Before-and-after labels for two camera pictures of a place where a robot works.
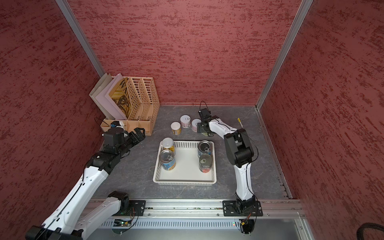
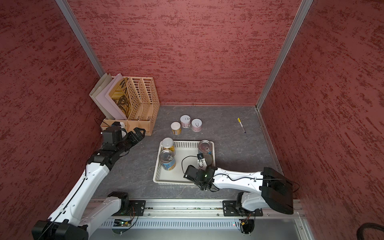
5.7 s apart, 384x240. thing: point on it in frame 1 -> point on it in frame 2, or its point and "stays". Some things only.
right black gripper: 201,128 -> 198,184
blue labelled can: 168,159 stays
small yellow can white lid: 176,128 stays
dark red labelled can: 205,163 stays
